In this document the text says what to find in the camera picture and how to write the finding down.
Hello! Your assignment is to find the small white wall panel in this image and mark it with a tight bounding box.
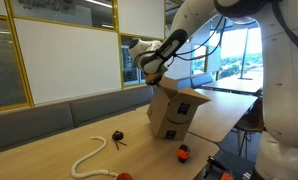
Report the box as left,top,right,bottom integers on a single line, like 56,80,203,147
118,0,166,39

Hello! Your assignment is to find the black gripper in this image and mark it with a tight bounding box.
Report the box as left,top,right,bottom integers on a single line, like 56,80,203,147
152,79,163,89

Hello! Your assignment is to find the brown chair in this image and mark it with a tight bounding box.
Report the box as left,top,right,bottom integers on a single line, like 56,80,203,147
233,96,267,158

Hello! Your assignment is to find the black tape measure with strap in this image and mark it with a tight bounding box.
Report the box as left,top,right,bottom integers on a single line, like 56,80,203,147
111,130,128,151

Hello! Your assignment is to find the blue-grey bench seat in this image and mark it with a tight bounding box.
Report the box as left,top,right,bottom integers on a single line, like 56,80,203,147
176,73,214,89

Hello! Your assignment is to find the large white wall panel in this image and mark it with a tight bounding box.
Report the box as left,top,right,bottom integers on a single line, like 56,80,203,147
13,18,122,106

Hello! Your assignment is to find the cardboard shipping box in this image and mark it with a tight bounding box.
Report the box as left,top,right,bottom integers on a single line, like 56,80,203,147
146,75,212,141

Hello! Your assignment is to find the white flexible rope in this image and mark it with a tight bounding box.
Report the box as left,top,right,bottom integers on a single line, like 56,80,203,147
70,135,120,179

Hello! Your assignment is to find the grey bench back cushion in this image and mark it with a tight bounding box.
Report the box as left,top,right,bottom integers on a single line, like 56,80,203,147
0,101,76,156
69,85,155,128

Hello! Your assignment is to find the orange and black tape measure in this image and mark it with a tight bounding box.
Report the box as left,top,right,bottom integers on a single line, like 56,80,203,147
176,144,191,164

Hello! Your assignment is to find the tan wrist camera mount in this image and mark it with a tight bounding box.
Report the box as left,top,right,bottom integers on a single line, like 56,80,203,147
144,73,163,85

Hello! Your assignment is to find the yellow window frame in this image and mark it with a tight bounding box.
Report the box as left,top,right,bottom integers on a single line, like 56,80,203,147
0,0,167,114

